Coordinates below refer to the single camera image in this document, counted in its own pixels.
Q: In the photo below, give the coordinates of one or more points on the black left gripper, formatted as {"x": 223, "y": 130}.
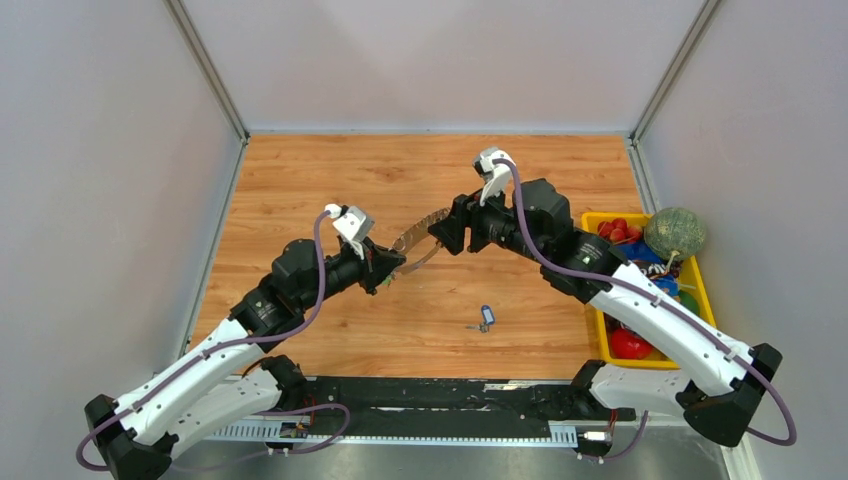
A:
{"x": 378, "y": 263}

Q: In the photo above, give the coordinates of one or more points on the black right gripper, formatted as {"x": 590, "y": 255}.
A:
{"x": 466, "y": 213}

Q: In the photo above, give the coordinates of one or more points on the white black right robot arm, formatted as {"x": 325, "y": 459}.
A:
{"x": 719, "y": 382}

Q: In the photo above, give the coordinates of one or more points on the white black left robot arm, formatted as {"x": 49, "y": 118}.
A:
{"x": 227, "y": 376}

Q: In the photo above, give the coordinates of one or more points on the blue key tag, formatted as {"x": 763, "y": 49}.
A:
{"x": 488, "y": 317}

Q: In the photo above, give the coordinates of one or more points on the silver key on blue tag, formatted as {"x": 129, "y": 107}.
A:
{"x": 482, "y": 327}

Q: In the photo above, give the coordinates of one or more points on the red strawberries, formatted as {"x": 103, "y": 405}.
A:
{"x": 619, "y": 231}

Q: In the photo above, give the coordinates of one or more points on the blue chips bag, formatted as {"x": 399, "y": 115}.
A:
{"x": 663, "y": 275}

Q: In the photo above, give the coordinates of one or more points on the green melon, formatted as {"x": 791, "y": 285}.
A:
{"x": 675, "y": 233}

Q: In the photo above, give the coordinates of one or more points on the red apple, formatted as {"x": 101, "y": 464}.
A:
{"x": 624, "y": 344}

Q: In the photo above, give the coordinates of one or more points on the green lime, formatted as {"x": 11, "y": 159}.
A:
{"x": 687, "y": 300}

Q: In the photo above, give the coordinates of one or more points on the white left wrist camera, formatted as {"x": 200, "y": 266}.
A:
{"x": 352, "y": 224}

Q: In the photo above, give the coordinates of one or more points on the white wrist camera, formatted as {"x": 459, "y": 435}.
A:
{"x": 493, "y": 166}
{"x": 352, "y": 224}

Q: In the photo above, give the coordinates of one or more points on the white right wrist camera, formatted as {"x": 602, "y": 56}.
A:
{"x": 493, "y": 166}

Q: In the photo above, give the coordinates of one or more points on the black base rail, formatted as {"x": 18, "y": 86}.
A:
{"x": 441, "y": 408}

